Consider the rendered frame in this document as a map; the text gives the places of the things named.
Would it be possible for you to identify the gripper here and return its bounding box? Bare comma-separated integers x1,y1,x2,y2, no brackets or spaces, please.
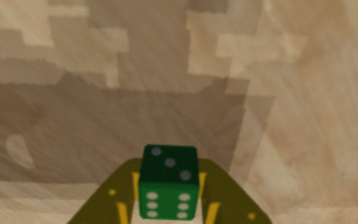
67,158,272,224

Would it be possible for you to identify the green die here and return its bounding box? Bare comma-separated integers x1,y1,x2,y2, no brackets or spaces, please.
137,144,200,221

